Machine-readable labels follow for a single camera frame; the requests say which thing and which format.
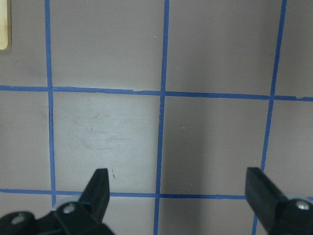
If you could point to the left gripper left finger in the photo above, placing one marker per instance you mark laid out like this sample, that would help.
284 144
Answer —
81 217

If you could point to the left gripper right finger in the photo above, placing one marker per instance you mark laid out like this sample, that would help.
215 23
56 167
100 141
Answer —
279 213

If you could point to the wooden cup rack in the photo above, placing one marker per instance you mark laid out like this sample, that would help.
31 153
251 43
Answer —
5 24

